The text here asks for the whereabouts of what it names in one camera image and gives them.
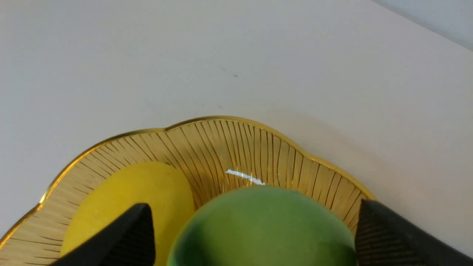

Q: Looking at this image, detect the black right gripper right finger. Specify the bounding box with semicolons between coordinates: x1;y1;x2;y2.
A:
355;199;473;266

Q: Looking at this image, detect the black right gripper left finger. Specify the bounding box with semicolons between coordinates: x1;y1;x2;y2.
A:
51;203;156;266

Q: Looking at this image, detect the green apple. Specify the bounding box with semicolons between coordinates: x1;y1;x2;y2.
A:
167;186;358;266

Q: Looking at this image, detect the amber ribbed fruit bowl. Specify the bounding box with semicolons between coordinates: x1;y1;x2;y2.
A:
0;116;376;266

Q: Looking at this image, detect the yellow lemon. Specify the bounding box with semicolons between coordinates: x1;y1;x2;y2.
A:
61;161;194;266

